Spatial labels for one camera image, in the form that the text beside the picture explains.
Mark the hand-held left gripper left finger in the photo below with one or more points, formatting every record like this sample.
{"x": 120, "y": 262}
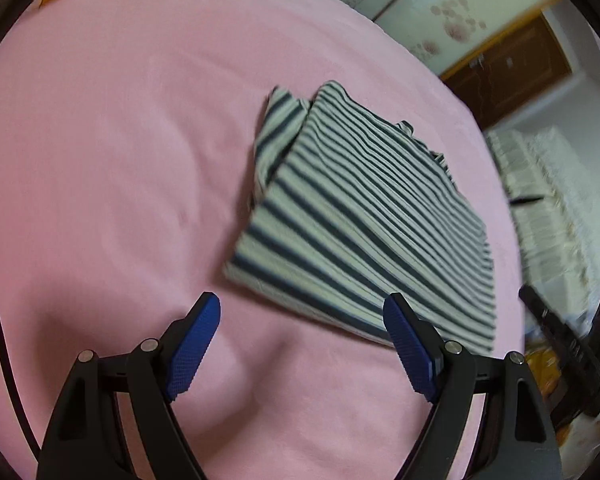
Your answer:
{"x": 195, "y": 345}

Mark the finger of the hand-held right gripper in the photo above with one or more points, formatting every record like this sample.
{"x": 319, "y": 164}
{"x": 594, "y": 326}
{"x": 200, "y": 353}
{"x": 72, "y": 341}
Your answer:
{"x": 570, "y": 345}

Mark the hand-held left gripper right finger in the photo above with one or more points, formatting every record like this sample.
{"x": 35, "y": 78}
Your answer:
{"x": 410, "y": 350}

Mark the striped turtleneck shirt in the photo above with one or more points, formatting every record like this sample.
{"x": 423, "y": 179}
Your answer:
{"x": 360, "y": 230}

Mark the yellow patterned cloth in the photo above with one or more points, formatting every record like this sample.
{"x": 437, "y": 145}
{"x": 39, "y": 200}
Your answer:
{"x": 542, "y": 365}

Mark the cream striped quilt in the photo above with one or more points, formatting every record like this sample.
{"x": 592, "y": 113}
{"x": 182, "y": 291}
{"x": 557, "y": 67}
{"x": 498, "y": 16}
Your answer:
{"x": 555, "y": 220}

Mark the pink bed sheet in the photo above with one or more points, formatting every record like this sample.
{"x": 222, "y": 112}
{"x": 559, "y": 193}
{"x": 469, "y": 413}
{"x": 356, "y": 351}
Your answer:
{"x": 130, "y": 160}

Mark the brown wooden door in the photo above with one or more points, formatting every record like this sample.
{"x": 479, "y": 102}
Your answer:
{"x": 510, "y": 70}

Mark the floral panel wardrobe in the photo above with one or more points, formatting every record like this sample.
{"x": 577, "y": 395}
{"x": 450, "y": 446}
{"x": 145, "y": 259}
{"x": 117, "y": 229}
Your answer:
{"x": 430, "y": 5}

